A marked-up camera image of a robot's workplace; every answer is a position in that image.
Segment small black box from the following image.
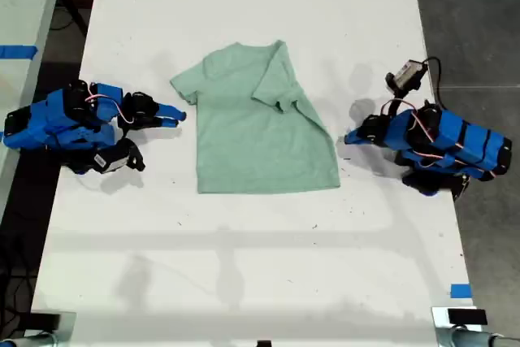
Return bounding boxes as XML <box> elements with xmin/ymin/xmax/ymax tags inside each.
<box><xmin>28</xmin><ymin>312</ymin><xmax>62</xmax><ymax>330</ymax></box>
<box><xmin>448</xmin><ymin>309</ymin><xmax>488</xmax><ymax>326</ymax></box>

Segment red white servo wire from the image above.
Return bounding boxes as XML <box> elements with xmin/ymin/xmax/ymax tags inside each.
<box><xmin>84</xmin><ymin>94</ymin><xmax>136</xmax><ymax>125</ymax></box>
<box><xmin>379</xmin><ymin>98</ymin><xmax>466</xmax><ymax>169</ymax></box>

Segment white side table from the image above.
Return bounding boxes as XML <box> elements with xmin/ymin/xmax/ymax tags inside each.
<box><xmin>0</xmin><ymin>0</ymin><xmax>69</xmax><ymax>222</ymax></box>

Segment short blue tape piece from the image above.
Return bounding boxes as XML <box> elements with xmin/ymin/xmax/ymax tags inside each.
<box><xmin>449</xmin><ymin>283</ymin><xmax>473</xmax><ymax>300</ymax></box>

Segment black camera box white label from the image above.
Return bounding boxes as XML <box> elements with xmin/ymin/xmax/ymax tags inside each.
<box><xmin>92</xmin><ymin>148</ymin><xmax>131</xmax><ymax>174</ymax></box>

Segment silver metal clamp bracket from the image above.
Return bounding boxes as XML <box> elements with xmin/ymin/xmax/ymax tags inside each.
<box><xmin>0</xmin><ymin>310</ymin><xmax>78</xmax><ymax>347</ymax></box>
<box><xmin>431</xmin><ymin>306</ymin><xmax>520</xmax><ymax>347</ymax></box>

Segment black grey camera box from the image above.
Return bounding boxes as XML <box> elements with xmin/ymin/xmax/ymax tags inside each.
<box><xmin>384</xmin><ymin>59</ymin><xmax>428</xmax><ymax>93</ymax></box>

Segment black camera mount stalk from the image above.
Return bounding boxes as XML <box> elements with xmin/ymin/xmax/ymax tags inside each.
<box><xmin>117</xmin><ymin>137</ymin><xmax>146</xmax><ymax>173</ymax></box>
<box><xmin>388</xmin><ymin>89</ymin><xmax>410</xmax><ymax>116</ymax></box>

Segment pale green T-shirt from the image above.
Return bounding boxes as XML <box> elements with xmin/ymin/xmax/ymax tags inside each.
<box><xmin>169</xmin><ymin>40</ymin><xmax>341</xmax><ymax>195</ymax></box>

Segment long blue tape strip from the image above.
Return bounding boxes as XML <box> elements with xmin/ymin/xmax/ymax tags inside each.
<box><xmin>0</xmin><ymin>44</ymin><xmax>40</xmax><ymax>60</ymax></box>

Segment black floor cable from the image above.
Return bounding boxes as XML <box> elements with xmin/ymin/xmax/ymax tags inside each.
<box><xmin>0</xmin><ymin>236</ymin><xmax>37</xmax><ymax>326</ymax></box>

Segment black camera cable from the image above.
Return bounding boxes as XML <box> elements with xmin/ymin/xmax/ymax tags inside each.
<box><xmin>421</xmin><ymin>56</ymin><xmax>444</xmax><ymax>109</ymax></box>

